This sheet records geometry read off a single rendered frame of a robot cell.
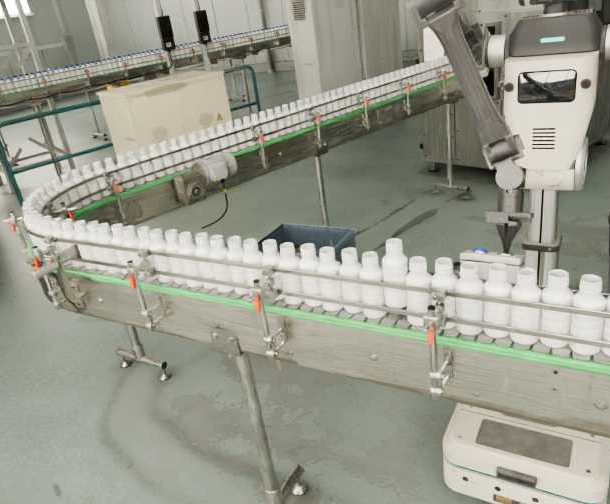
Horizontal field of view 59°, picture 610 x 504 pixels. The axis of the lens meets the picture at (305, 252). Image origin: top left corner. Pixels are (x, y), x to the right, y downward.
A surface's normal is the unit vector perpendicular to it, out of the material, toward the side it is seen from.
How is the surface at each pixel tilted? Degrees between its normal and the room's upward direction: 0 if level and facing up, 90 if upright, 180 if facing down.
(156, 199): 90
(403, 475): 0
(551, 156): 90
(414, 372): 90
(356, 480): 0
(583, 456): 0
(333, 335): 90
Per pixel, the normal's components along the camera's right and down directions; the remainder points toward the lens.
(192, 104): 0.68, 0.23
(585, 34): -0.48, 0.43
